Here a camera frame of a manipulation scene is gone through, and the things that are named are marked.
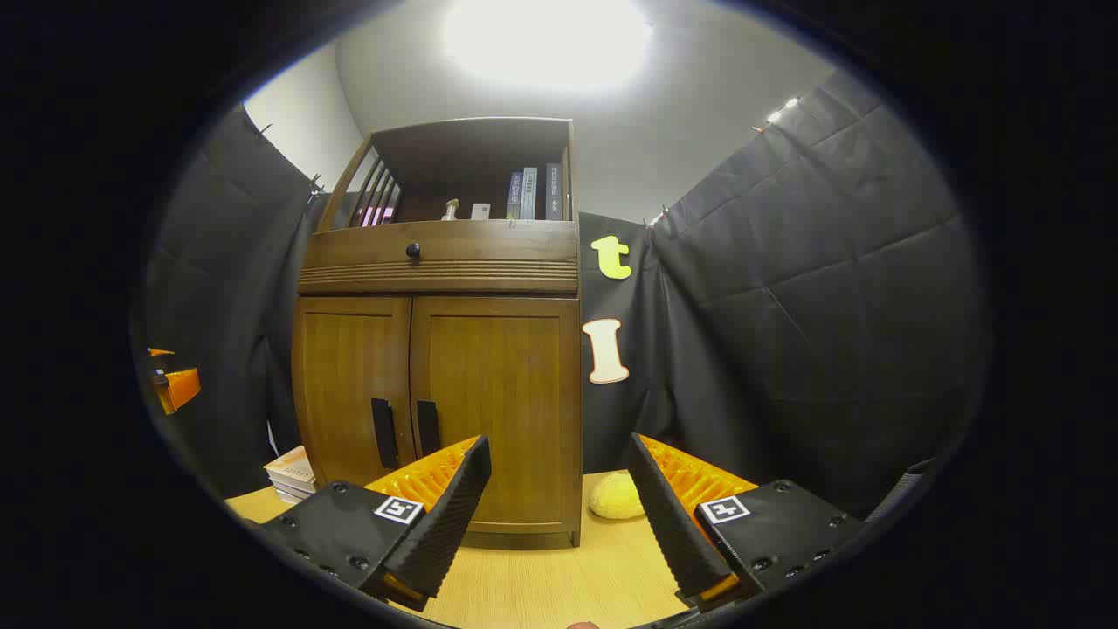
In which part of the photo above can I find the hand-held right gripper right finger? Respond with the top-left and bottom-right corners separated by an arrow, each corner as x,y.
627,432 -> 866,612

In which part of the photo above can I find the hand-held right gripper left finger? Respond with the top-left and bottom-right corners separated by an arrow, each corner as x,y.
259,434 -> 493,612

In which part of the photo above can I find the wooden shoe cabinet door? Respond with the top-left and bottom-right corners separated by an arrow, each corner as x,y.
293,297 -> 413,490
409,297 -> 582,534

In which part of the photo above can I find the wooden double-door shoe cabinet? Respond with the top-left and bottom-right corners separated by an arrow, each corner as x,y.
291,117 -> 583,550

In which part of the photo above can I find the yellow round bun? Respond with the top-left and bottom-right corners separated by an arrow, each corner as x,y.
588,473 -> 645,522

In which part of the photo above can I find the grey mesh chair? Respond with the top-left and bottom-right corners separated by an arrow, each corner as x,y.
865,459 -> 935,525

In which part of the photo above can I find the black backdrop cloth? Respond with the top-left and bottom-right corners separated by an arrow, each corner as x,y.
144,70 -> 992,525

